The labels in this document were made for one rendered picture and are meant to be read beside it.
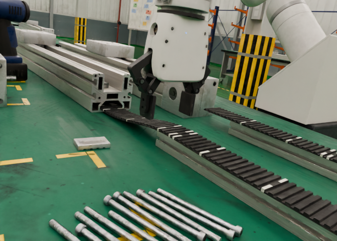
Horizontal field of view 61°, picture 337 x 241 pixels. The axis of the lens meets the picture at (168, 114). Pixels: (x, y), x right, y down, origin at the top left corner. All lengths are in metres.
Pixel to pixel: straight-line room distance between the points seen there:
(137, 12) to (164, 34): 6.61
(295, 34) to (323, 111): 0.24
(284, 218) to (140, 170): 0.19
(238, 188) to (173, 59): 0.20
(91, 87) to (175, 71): 0.24
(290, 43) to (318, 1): 8.47
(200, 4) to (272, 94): 0.53
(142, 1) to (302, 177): 6.61
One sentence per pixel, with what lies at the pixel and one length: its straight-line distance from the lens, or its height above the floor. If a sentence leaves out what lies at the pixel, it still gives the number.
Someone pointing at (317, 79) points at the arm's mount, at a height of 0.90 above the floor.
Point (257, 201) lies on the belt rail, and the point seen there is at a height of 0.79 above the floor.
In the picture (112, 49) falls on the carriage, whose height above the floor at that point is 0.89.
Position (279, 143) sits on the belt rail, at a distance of 0.55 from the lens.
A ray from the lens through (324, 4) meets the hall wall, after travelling 9.28.
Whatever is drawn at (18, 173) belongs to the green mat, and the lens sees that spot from 0.39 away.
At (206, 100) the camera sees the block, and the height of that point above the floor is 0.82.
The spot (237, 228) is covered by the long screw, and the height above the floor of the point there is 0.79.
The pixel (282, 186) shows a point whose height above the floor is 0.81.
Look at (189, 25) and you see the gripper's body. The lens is 0.44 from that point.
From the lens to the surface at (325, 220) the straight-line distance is 0.33.
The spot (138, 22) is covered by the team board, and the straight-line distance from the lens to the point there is 6.97.
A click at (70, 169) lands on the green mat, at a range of 0.39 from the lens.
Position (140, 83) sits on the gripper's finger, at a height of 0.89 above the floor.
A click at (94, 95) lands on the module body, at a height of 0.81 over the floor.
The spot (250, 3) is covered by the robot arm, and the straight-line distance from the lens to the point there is 1.12.
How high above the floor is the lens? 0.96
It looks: 16 degrees down
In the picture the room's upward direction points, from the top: 8 degrees clockwise
